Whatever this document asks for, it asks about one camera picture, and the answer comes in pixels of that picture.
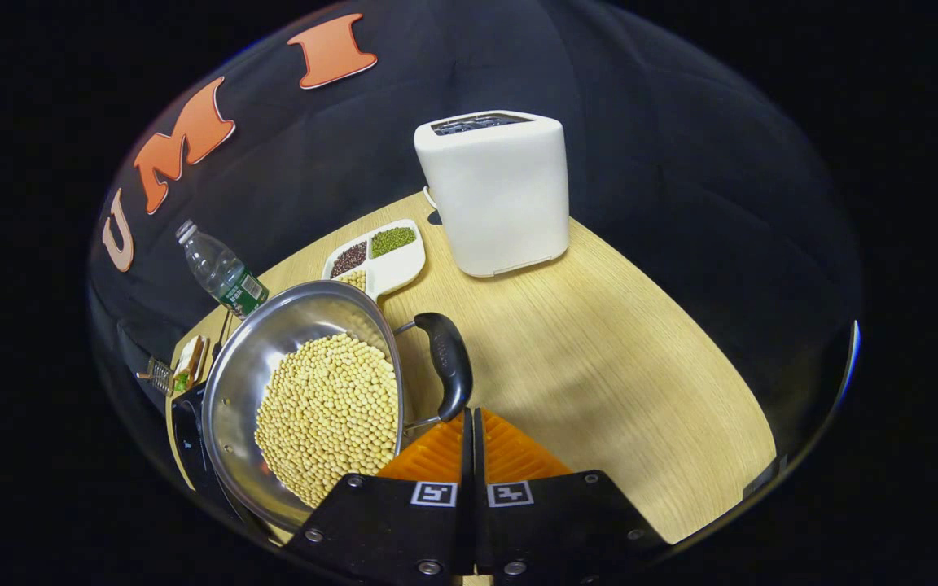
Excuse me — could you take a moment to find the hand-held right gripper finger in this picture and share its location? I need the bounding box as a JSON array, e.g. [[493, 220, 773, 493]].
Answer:
[[286, 407, 475, 584], [473, 407, 665, 584]]

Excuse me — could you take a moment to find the large pile of soybeans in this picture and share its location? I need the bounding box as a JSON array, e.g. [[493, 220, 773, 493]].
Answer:
[[254, 331, 401, 510]]

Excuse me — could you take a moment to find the steel pot with black handle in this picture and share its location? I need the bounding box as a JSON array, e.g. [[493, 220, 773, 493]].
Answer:
[[201, 279, 475, 535]]

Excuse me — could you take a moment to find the black induction cooktop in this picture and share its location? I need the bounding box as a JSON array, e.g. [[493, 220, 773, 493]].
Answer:
[[169, 383, 274, 540]]

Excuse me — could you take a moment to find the white divided dish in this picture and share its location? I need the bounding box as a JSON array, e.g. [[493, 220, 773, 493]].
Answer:
[[320, 218, 428, 304]]

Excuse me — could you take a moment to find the pile of dark red beans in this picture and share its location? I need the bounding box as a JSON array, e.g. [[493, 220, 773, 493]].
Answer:
[[330, 240, 369, 278]]

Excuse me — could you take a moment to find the pile of green mung beans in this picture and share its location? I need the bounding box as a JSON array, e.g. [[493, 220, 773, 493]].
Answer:
[[369, 226, 419, 260]]

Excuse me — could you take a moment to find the small white plate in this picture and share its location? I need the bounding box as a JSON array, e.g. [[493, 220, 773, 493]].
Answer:
[[169, 333, 212, 399]]

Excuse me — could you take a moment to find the white toaster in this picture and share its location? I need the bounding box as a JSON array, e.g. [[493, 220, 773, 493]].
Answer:
[[413, 109, 572, 280]]

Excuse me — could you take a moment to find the sandwich with lettuce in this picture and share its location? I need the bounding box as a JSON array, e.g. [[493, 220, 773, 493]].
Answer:
[[173, 335, 206, 394]]

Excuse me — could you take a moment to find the clear plastic water bottle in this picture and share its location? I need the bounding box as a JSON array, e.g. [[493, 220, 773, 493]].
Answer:
[[174, 219, 271, 319]]

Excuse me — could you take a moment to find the black backdrop cloth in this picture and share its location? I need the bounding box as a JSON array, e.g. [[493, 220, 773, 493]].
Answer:
[[86, 0, 862, 457]]

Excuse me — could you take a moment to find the small wire mesh basket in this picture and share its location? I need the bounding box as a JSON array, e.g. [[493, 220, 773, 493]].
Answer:
[[136, 357, 175, 398]]

